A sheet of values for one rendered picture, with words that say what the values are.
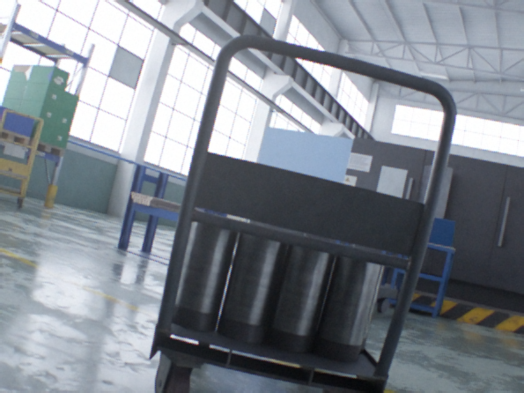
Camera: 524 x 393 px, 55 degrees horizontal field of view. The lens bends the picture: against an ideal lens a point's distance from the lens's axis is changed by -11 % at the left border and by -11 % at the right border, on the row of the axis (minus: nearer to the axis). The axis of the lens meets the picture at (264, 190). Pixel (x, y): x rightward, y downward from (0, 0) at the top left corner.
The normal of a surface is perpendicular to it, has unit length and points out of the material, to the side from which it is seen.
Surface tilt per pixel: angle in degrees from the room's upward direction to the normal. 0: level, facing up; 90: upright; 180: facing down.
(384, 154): 86
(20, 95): 90
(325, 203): 98
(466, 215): 86
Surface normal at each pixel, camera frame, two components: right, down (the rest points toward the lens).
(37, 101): -0.40, -0.16
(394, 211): -0.03, 0.07
